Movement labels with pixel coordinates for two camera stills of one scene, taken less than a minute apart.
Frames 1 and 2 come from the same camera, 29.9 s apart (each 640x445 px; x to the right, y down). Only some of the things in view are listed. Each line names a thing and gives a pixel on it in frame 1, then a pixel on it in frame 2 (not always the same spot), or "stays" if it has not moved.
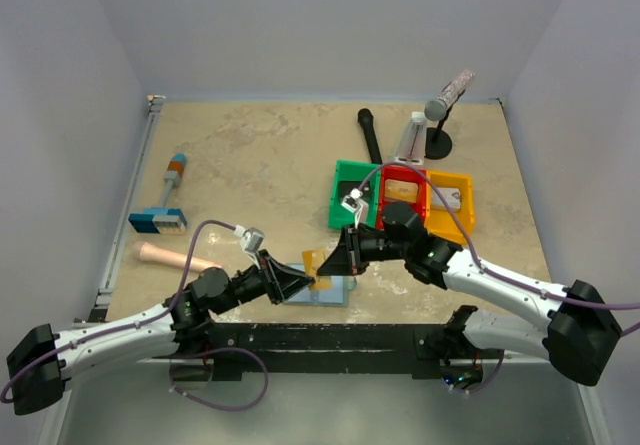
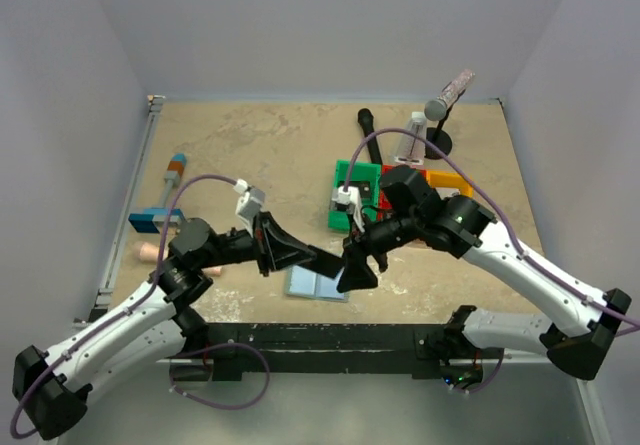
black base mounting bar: (233, 350) stays
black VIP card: (347, 186) stays
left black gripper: (270, 278) to (265, 244)
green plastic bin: (347, 177) stays
